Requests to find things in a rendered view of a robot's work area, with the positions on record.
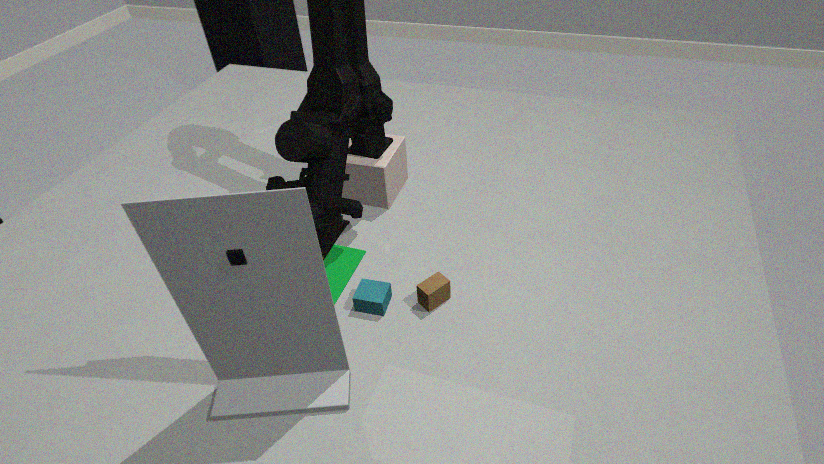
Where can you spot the brown block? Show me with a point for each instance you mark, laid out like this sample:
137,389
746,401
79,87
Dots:
433,291

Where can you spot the teal block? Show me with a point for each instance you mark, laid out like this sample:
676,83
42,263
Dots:
372,297

